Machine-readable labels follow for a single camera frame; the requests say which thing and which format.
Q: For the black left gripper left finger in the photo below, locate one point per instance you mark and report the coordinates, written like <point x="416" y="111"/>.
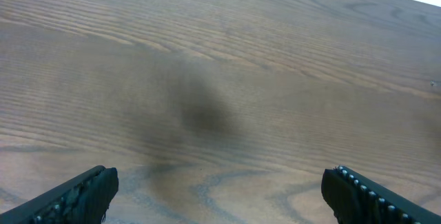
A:
<point x="83" y="199"/>

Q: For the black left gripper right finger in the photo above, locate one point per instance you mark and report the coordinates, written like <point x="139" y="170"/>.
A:
<point x="356" y="199"/>

